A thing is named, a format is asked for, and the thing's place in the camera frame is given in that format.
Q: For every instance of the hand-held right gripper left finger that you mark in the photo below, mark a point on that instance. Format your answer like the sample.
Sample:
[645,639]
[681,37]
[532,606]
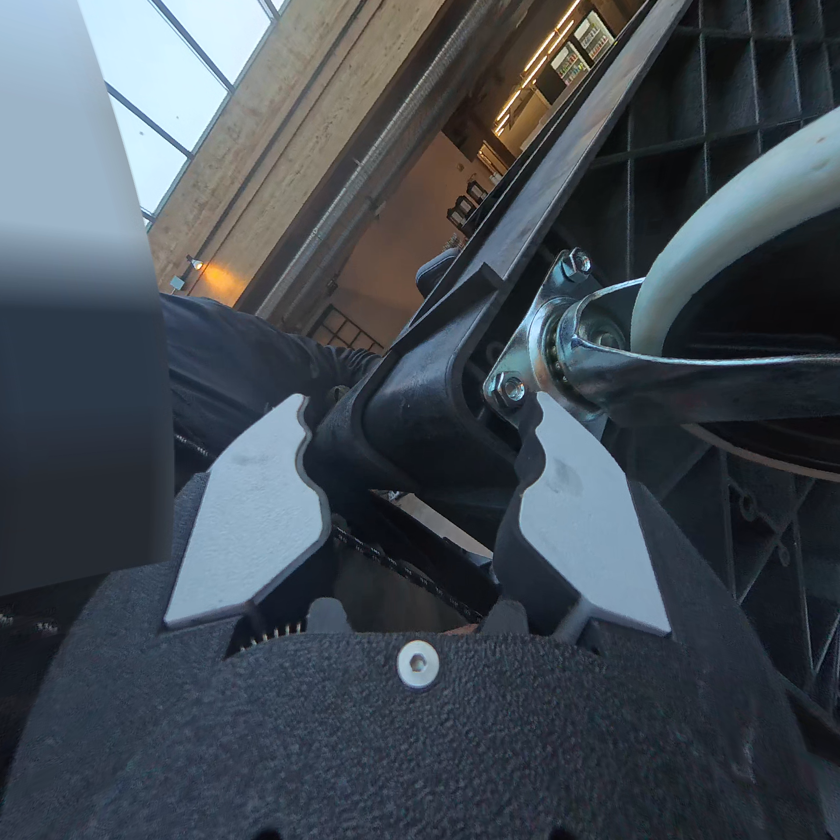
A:
[249,525]

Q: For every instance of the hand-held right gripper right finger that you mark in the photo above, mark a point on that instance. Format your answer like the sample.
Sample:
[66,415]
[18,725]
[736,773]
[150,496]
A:
[584,525]

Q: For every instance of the white caster wheel metal fork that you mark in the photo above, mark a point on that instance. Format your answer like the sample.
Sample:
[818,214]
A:
[722,216]

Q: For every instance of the person's black clothing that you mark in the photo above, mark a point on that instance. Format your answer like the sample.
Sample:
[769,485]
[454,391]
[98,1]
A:
[229,354]

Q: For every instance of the glass skylight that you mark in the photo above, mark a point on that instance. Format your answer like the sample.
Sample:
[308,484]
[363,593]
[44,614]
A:
[170,79]

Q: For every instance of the glass door drink fridge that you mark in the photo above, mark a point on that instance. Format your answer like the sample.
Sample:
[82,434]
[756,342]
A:
[568,64]
[594,36]

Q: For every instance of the ceiling light strip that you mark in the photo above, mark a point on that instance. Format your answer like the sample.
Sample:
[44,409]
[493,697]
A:
[535,65]

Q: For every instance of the wall lamp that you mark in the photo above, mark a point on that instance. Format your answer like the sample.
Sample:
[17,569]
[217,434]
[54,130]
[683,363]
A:
[193,266]

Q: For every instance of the black framed wall picture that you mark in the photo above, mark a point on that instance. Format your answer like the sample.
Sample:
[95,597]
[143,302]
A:
[476,191]
[459,215]

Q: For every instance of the grey ceiling duct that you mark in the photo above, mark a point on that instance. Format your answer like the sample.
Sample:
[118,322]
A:
[371,161]

